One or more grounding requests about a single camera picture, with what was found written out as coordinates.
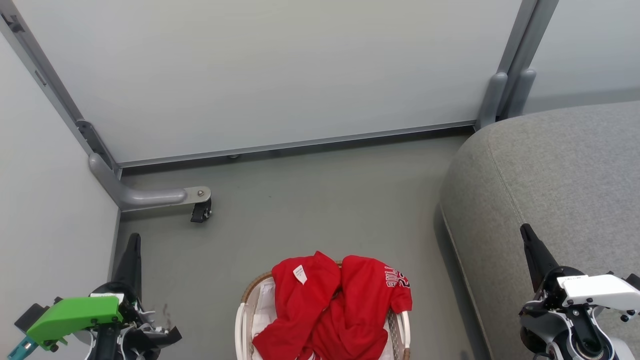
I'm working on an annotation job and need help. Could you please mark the grey metal partition foot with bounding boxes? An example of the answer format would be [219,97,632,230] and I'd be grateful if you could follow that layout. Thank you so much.
[88,152,212,212]

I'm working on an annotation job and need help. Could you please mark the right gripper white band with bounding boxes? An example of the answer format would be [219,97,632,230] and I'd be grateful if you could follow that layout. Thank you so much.
[520,223,640,321]

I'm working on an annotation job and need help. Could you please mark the grey partition bottom rail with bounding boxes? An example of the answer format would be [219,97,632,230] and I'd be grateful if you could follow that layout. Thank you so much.
[119,120,477,169]

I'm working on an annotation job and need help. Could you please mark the grey fabric sofa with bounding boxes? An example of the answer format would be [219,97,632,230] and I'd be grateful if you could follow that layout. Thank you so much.
[438,100,640,360]

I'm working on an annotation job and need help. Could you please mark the grey partition frame post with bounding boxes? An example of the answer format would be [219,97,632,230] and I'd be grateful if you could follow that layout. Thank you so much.
[476,0,540,130]
[0,10,122,179]
[502,0,561,121]

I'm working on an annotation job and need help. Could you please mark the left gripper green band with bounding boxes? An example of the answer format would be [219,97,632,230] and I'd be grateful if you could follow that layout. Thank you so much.
[25,232,147,352]

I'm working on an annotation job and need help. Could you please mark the teal cable connector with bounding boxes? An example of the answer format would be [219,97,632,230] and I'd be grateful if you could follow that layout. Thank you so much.
[7,335,39,360]

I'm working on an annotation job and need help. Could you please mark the white wicker-rimmed laundry basket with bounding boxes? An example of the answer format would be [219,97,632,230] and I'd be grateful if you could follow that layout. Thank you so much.
[234,260,412,360]

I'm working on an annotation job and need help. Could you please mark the red jersey shirt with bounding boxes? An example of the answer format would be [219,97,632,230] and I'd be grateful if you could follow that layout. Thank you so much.
[252,251,414,360]

